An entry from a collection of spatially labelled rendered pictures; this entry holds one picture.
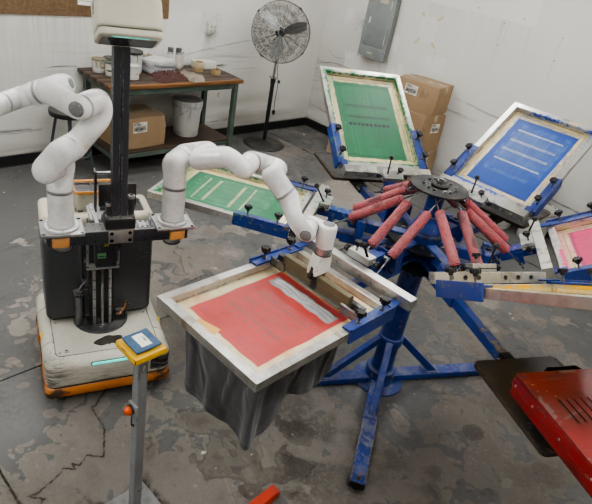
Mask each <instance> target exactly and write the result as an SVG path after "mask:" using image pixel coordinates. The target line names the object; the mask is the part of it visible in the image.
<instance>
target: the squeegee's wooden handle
mask: <svg viewBox="0 0 592 504"><path fill-rule="evenodd" d="M283 263H284V264H285V268H284V270H285V271H286V270H287V271H289V272H290V273H292V274H293V275H295V276H296V277H298V278H299V279H301V280H302V281H303V282H305V283H306V284H308V285H309V284H310V279H308V278H307V275H308V273H307V268H308V266H307V265H306V264H304V263H303V262H301V261H300V260H298V259H297V258H295V257H294V256H292V255H291V254H289V253H288V254H286V255H285V256H284V260H283ZM316 282H317V284H316V288H315V290H317V291H318V292H319V293H321V294H322V295H324V296H325V297H327V298H328V299H330V300H331V301H333V302H334V303H336V304H337V305H338V306H340V307H341V303H343V304H344V305H346V306H347V307H349V308H350V309H351V305H352V301H353V298H354V297H353V295H351V294H350V293H348V292H347V291H345V290H344V289H342V288H341V287H339V286H338V285H336V284H335V283H333V282H332V281H330V280H329V279H327V278H326V277H324V276H323V275H319V276H317V280H316Z"/></svg>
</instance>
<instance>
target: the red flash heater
mask: <svg viewBox="0 0 592 504"><path fill-rule="evenodd" d="M511 384H512V387H511V390H510V392H509V394H510V395H511V396H512V397H513V399H514V400H515V401H516V402H517V404H518V405H519V406H520V408H521V409H522V410H523V411H524V413H525V414H526V415H527V417H528V418H529V419H530V420H531V422H532V423H533V424H534V425H535V427H536V428H537V429H538V431H539V432H540V433H541V434H542V436H543V437H544V438H545V439H546V441H547V442H548V443H549V445H550V446H551V447H552V448H553V450H554V451H555V452H556V453H557V455H558V456H559V457H560V459H561V460H562V461H563V462H564V464H565V465H566V466H567V468H568V469H569V470H570V471H571V473H572V474H573V475H574V476H575V478H576V479H577V480H578V482H579V483H580V484H581V485H582V487H583V488H584V489H585V490H586V492H587V493H588V494H589V496H590V497H591V498H592V368H588V369H573V370H558V371H543V372H529V373H516V374H515V376H514V378H513V380H512V382H511Z"/></svg>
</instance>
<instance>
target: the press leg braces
mask: <svg viewBox="0 0 592 504"><path fill-rule="evenodd" d="M380 342H381V337H380V336H379V334H377V335H376V336H374V337H373V338H371V339H370V340H368V341H367V342H365V343H364V344H362V345H361V346H359V347H358V348H356V349H355V350H353V351H352V352H350V353H349V354H347V355H346V356H344V357H343V358H341V359H340V360H338V361H337V362H335V363H334V364H332V366H331V370H330V372H328V373H327V374H326V375H325V376H323V378H322V379H321V380H331V379H336V376H335V373H337V372H338V371H340V370H341V369H343V368H344V367H346V366H347V365H349V364H350V363H352V362H353V361H355V360H356V359H358V358H359V357H361V356H362V355H364V354H365V353H367V352H368V351H370V350H371V349H373V348H374V347H376V346H377V345H379V344H380ZM402 344H403V345H404V346H405V347H406V348H407V349H408V351H409V352H410V353H411V354H412V355H413V356H414V357H415V358H416V359H417V360H418V361H419V362H420V363H421V364H422V365H420V367H421V369H422V371H423V372H424V373H439V372H440V371H439V370H438V369H437V367H436V366H435V364H433V365H432V364H431V363H430V362H429V361H428V360H427V359H426V358H425V357H424V356H423V355H422V354H421V353H420V352H419V350H418V349H417V348H416V347H415V346H414V345H413V344H412V343H411V342H410V341H409V340H408V339H407V338H406V337H405V336H404V340H403V343H402ZM392 347H393V344H392V343H388V342H386V345H385V349H384V353H383V357H382V361H381V365H380V369H379V373H378V377H377V381H376V385H375V388H374V392H373V396H372V399H371V403H367V405H366V410H365V415H364V417H367V418H370V419H373V420H377V415H378V410H379V406H377V405H378V402H379V398H380V395H381V391H382V387H383V383H384V380H385V376H386V372H387V368H388V364H389V360H390V355H391V351H392Z"/></svg>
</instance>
